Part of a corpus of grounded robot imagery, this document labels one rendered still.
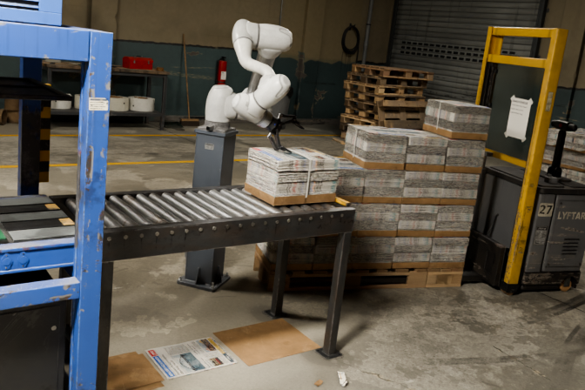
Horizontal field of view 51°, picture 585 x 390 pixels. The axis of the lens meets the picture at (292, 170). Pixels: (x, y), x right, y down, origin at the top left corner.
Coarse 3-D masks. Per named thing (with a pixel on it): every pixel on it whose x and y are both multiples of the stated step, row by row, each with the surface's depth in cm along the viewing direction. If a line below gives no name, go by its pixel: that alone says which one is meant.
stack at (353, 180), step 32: (352, 192) 397; (384, 192) 405; (416, 192) 413; (384, 224) 410; (416, 224) 418; (256, 256) 425; (288, 256) 394; (320, 256) 401; (352, 256) 408; (384, 256) 416; (416, 256) 424; (288, 288) 399; (320, 288) 406; (352, 288) 414; (384, 288) 422
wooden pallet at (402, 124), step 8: (376, 104) 999; (384, 104) 991; (392, 104) 1003; (400, 104) 1017; (408, 104) 1030; (416, 104) 1043; (424, 104) 1057; (384, 112) 1004; (392, 112) 1020; (400, 112) 1031; (408, 112) 1047; (424, 112) 1071; (384, 120) 989; (392, 120) 1000; (400, 120) 1014; (408, 120) 1027; (416, 120) 1040; (424, 120) 1054; (400, 128) 1013; (408, 128) 1026; (416, 128) 1039
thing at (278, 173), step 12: (252, 156) 310; (264, 156) 301; (276, 156) 300; (288, 156) 303; (252, 168) 311; (264, 168) 302; (276, 168) 293; (288, 168) 295; (300, 168) 299; (252, 180) 312; (264, 180) 303; (276, 180) 294; (288, 180) 297; (300, 180) 301; (276, 192) 295; (288, 192) 299; (300, 192) 303
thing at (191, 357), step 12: (156, 348) 309; (168, 348) 310; (180, 348) 312; (192, 348) 313; (204, 348) 314; (216, 348) 316; (156, 360) 298; (168, 360) 299; (180, 360) 301; (192, 360) 302; (204, 360) 303; (216, 360) 304; (228, 360) 306; (168, 372) 290; (180, 372) 291; (192, 372) 292
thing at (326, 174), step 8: (304, 152) 318; (312, 152) 319; (320, 152) 322; (320, 160) 305; (328, 160) 308; (336, 160) 310; (320, 168) 306; (328, 168) 309; (336, 168) 312; (320, 176) 307; (328, 176) 310; (336, 176) 313; (312, 184) 306; (320, 184) 309; (328, 184) 312; (336, 184) 315; (312, 192) 307; (320, 192) 310; (328, 192) 313
